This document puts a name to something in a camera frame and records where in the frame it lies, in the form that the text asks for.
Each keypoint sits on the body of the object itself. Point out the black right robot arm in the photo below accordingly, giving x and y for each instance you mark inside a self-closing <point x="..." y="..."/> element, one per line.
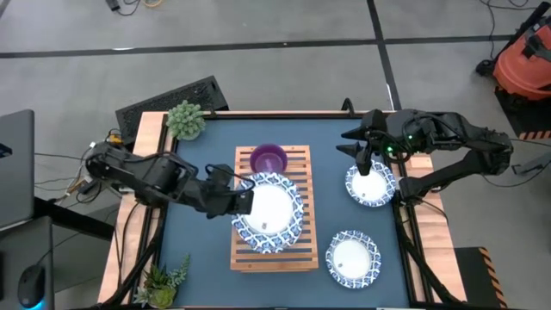
<point x="473" y="129"/>

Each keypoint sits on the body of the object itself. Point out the blue table mat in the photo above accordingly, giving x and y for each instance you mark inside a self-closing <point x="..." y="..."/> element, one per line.
<point x="193" y="245"/>

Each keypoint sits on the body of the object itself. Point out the pale green potted succulent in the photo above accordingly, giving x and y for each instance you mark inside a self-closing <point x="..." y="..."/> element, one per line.
<point x="185" y="120"/>

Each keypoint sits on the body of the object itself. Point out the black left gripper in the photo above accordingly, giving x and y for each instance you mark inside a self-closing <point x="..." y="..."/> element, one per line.
<point x="221" y="200"/>

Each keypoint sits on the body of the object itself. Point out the grey laptop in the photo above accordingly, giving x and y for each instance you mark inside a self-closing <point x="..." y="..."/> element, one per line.
<point x="15" y="172"/>

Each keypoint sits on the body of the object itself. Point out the black perforated floor panel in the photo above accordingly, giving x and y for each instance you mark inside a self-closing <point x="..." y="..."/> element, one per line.
<point x="172" y="103"/>

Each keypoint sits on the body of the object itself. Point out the purple plastic bowl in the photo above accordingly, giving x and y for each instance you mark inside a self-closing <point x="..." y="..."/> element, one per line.
<point x="269" y="159"/>

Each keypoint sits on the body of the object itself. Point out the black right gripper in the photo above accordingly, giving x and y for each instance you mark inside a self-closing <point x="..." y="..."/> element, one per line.
<point x="385" y="129"/>

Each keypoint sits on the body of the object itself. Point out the slatted bamboo shelf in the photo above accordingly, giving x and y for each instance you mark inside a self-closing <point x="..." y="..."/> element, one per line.
<point x="301" y="258"/>

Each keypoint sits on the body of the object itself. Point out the black desk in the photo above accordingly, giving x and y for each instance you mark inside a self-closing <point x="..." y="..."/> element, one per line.
<point x="26" y="249"/>

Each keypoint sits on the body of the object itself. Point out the black computer mouse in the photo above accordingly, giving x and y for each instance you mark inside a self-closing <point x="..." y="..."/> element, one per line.
<point x="31" y="286"/>

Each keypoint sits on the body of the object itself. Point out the hazard striped black mat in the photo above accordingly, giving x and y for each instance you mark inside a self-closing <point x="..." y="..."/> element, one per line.
<point x="473" y="275"/>

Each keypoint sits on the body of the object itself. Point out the orange shop vacuum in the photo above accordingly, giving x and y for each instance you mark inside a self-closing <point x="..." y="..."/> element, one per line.
<point x="523" y="69"/>

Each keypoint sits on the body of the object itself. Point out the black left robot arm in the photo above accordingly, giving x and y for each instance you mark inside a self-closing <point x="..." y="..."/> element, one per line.
<point x="150" y="172"/>

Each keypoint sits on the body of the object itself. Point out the mixed green succulent arrangement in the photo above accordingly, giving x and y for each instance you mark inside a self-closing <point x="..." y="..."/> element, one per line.
<point x="161" y="286"/>

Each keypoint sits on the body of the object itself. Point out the blue patterned paper bowl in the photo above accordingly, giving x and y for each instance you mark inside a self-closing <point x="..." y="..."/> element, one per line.
<point x="353" y="258"/>
<point x="271" y="211"/>
<point x="371" y="187"/>

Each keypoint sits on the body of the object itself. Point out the black hazard edged platform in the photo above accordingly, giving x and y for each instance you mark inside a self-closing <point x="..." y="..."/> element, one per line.
<point x="525" y="118"/>

